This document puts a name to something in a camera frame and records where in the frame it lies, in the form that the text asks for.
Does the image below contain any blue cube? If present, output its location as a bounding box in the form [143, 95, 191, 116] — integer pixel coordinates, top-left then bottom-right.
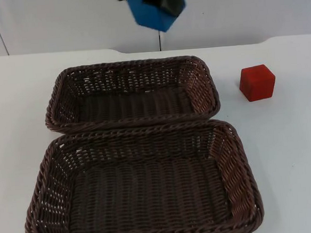
[127, 0, 190, 35]

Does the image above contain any dark brown wicker basket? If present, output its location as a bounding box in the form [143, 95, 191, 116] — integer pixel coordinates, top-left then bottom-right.
[18, 116, 267, 233]
[41, 53, 223, 135]

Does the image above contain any red cube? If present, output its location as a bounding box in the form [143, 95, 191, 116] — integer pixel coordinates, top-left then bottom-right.
[238, 63, 277, 103]

